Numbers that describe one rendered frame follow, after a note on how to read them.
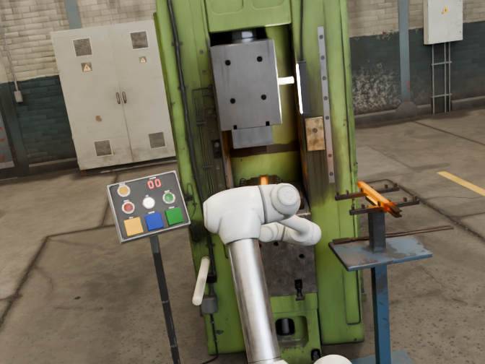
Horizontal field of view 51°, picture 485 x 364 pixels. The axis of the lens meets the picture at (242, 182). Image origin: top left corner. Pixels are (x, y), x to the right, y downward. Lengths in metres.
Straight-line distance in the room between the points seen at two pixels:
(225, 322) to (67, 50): 5.49
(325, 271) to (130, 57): 5.40
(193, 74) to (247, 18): 0.38
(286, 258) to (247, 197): 1.08
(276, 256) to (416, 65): 7.06
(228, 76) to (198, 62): 0.22
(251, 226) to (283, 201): 0.13
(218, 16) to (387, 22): 6.69
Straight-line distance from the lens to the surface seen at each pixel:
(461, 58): 9.78
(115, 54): 7.70
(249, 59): 2.48
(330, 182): 2.76
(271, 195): 1.63
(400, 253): 2.48
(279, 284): 2.74
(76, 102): 7.84
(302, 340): 2.98
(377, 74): 9.10
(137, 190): 2.52
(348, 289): 3.03
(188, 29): 2.63
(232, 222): 1.61
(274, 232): 2.18
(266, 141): 2.53
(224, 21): 2.62
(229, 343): 3.17
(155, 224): 2.48
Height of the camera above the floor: 1.83
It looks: 17 degrees down
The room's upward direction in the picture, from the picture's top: 7 degrees counter-clockwise
